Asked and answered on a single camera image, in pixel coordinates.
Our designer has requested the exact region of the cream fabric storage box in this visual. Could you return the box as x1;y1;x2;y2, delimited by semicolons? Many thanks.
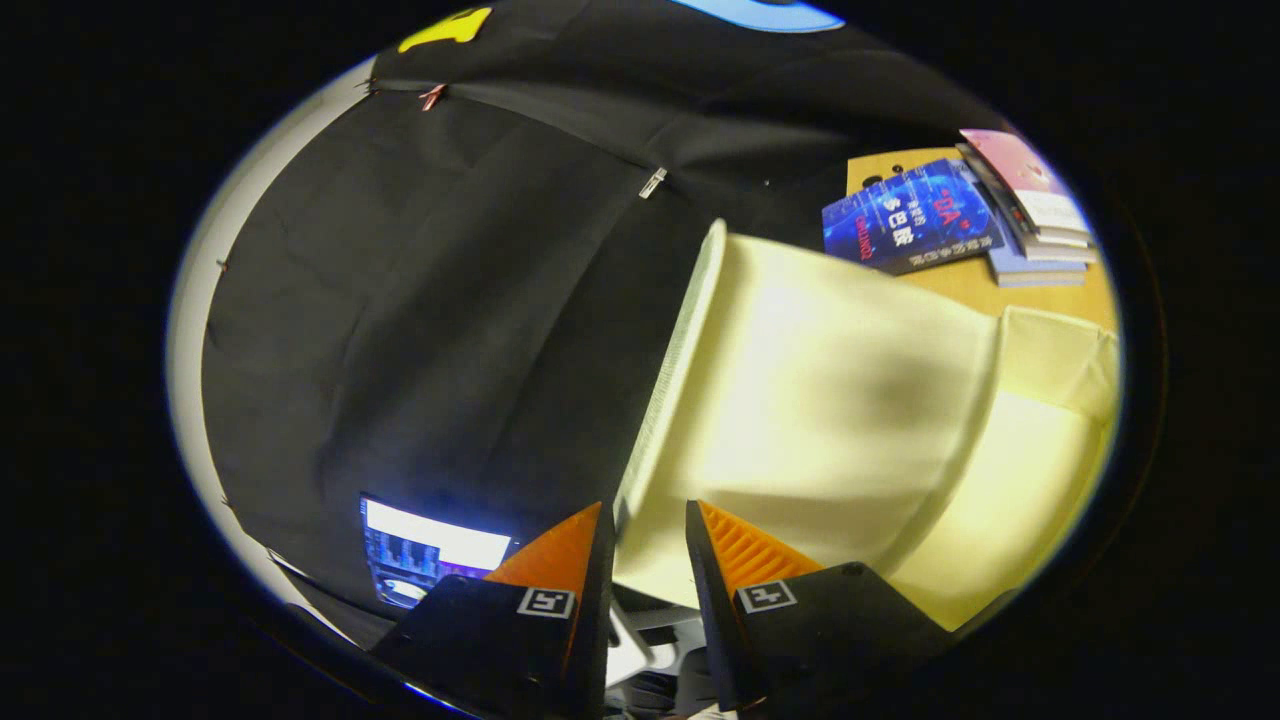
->
612;218;1121;633

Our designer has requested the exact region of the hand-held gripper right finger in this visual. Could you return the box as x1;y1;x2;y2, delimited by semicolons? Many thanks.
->
685;499;958;714

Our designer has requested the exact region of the lavender book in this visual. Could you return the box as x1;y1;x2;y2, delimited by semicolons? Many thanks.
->
985;245;1089;289

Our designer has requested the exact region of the white book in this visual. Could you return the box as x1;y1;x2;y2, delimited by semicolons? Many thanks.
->
960;145;1099;264

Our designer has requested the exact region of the dark blue cover book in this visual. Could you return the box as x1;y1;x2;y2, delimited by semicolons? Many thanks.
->
822;158;1004;276

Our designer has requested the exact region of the black backdrop cloth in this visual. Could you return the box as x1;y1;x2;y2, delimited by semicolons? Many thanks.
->
200;0;1011;621

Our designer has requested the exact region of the lit computer monitor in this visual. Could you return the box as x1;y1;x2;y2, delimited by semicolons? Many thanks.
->
360;493;513;611

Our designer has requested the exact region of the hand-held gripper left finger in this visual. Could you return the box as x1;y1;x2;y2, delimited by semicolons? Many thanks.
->
368;502;617;720

